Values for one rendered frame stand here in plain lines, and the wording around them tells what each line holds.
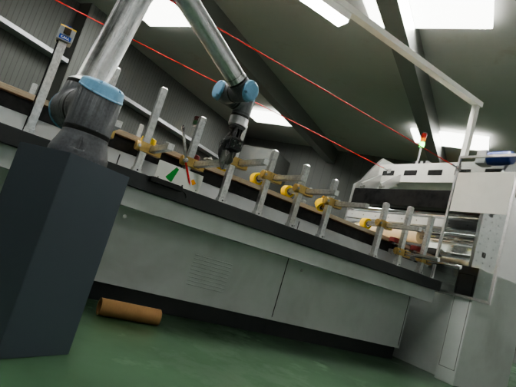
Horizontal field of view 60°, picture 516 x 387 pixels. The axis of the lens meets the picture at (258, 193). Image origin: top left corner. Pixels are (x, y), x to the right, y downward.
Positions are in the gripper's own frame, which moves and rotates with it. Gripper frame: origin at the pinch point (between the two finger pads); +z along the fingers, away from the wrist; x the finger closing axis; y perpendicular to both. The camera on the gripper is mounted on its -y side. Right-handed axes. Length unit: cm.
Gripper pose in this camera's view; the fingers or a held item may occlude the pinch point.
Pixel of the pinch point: (222, 167)
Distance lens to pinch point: 211.0
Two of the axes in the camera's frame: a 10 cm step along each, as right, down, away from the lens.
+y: 5.1, 0.3, -8.6
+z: -2.9, 9.5, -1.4
